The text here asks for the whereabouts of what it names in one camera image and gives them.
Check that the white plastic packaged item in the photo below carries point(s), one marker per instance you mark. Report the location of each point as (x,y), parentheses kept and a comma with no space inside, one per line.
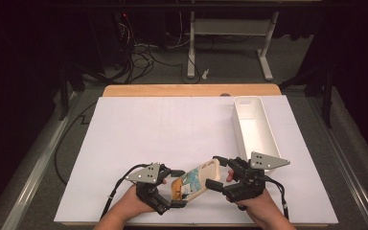
(201,179)

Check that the wooden table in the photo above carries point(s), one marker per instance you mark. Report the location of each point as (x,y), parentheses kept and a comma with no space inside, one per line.
(188,90)

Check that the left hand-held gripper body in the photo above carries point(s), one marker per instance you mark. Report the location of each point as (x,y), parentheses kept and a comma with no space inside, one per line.
(147,188)

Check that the black stand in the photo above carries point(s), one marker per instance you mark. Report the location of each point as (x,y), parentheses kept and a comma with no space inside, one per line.
(319,83)
(68,83)

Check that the white table mat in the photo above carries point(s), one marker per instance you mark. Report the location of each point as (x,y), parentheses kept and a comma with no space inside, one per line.
(159,134)

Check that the white metal desk frame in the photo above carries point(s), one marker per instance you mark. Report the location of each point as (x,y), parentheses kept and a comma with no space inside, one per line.
(230,27)

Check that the white plastic bin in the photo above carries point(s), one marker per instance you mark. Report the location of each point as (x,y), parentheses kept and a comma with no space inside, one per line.
(255,127)

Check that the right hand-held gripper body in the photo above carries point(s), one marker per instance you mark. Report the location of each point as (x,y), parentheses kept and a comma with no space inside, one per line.
(249,185)

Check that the metal floor rail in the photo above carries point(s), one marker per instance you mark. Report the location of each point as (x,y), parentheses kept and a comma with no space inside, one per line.
(348,166)
(35,172)

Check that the person's right hand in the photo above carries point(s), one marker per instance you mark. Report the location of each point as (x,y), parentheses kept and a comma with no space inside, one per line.
(262,204)

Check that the person's left hand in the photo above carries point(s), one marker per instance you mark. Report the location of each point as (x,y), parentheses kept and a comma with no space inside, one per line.
(132,204)

